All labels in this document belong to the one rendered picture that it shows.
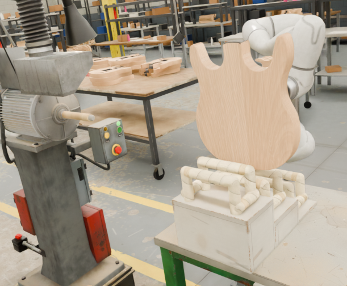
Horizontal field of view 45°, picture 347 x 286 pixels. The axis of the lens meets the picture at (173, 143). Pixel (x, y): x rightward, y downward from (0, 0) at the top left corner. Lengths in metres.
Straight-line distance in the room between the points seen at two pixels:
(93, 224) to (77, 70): 1.03
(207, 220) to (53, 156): 1.13
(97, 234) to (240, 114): 1.39
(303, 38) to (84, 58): 0.81
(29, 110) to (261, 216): 1.16
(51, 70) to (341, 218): 1.15
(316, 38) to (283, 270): 0.75
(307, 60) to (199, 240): 0.70
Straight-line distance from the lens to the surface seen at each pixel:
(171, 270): 1.50
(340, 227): 1.46
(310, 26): 1.49
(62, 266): 2.38
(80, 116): 1.83
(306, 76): 1.53
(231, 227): 1.19
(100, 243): 2.47
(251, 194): 1.20
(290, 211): 1.38
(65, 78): 1.63
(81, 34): 1.80
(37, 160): 2.12
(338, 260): 1.31
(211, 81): 1.30
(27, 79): 1.81
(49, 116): 1.94
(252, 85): 1.23
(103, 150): 2.14
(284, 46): 1.15
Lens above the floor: 1.69
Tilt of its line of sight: 19 degrees down
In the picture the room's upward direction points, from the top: 8 degrees counter-clockwise
